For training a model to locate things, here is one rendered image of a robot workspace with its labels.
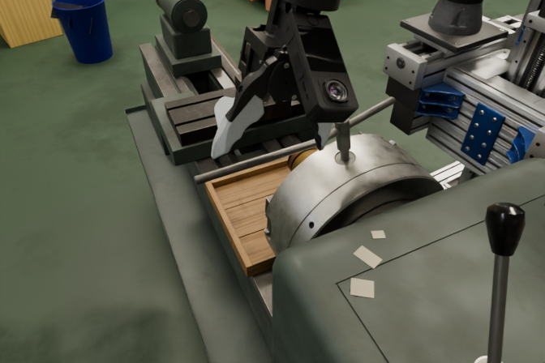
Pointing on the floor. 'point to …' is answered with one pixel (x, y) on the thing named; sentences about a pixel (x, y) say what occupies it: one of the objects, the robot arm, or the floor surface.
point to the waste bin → (84, 25)
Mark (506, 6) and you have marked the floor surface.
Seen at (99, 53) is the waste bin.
